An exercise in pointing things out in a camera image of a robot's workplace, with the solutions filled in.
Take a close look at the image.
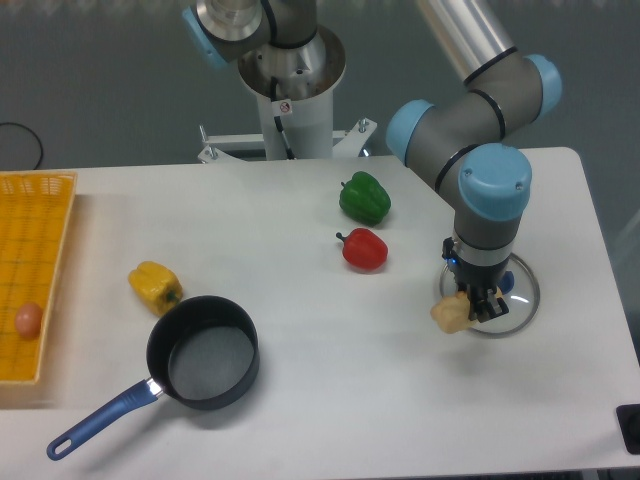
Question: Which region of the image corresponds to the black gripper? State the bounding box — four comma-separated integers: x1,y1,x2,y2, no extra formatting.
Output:
442,237,510,321

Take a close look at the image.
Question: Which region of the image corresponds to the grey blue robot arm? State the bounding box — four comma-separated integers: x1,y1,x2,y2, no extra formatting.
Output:
182,1,562,333

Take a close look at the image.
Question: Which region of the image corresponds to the red bell pepper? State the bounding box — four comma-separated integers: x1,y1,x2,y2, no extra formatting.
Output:
335,228,388,271

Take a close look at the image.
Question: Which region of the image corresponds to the beige bread roll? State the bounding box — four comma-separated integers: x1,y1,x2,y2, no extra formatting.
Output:
430,292,477,334

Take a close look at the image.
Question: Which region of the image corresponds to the black cable loop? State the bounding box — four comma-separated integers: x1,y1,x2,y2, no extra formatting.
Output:
0,121,45,169

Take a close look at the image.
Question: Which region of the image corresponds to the yellow plastic basket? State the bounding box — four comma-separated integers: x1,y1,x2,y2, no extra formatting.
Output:
1,171,77,386

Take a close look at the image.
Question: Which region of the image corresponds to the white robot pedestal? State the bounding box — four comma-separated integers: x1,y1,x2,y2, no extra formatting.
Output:
198,26,377,163

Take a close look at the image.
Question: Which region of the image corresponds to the black pot blue handle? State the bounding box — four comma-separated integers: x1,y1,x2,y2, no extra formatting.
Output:
46,296,260,461

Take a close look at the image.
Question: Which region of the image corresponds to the green bell pepper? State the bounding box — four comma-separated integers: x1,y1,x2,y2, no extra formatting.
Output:
339,171,391,226

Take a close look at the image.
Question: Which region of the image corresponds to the black table corner device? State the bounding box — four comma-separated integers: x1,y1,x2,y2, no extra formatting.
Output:
616,404,640,455

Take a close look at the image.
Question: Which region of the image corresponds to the glass pot lid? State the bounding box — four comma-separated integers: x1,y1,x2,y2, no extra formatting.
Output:
436,254,540,338

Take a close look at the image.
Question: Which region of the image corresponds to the brown egg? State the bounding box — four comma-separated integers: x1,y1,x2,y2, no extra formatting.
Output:
14,302,43,340

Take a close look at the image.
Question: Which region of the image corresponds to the yellow bell pepper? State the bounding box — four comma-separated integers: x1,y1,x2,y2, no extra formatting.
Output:
128,261,183,317

